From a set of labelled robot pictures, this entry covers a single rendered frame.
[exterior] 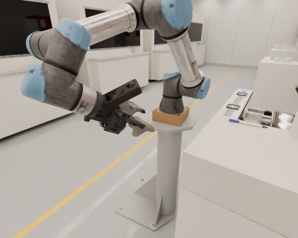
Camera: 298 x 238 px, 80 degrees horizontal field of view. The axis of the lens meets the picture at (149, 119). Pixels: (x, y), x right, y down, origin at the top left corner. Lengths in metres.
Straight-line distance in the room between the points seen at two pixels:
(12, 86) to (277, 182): 2.81
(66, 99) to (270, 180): 0.53
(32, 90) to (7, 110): 2.49
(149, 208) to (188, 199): 0.96
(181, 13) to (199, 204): 0.63
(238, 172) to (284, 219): 0.15
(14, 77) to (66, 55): 2.46
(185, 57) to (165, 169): 0.75
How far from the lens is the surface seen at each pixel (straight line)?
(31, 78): 0.43
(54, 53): 0.45
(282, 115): 1.20
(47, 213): 1.80
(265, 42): 8.92
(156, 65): 5.34
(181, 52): 0.78
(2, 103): 2.89
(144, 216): 1.58
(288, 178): 0.59
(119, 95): 0.48
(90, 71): 3.74
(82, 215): 1.69
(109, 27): 0.66
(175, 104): 1.04
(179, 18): 0.67
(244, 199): 0.60
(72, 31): 0.45
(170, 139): 1.11
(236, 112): 0.94
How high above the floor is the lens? 1.29
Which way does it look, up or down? 25 degrees down
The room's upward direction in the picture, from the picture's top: straight up
